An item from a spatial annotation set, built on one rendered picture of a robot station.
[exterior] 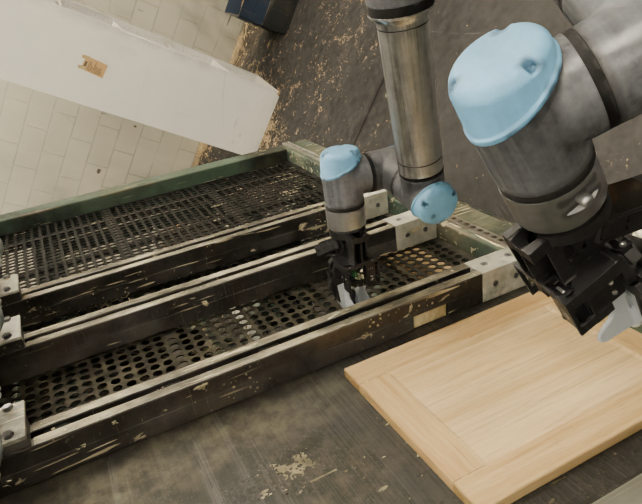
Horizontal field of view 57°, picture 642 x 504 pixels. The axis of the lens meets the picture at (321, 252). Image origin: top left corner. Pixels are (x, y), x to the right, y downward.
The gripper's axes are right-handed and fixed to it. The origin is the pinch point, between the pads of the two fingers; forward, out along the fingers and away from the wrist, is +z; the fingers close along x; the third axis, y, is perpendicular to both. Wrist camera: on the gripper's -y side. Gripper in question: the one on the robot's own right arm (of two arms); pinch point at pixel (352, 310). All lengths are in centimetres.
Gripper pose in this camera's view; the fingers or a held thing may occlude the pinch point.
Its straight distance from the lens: 125.9
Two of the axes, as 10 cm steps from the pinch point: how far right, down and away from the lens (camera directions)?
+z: 1.2, 8.9, 4.3
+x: 8.9, -2.9, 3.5
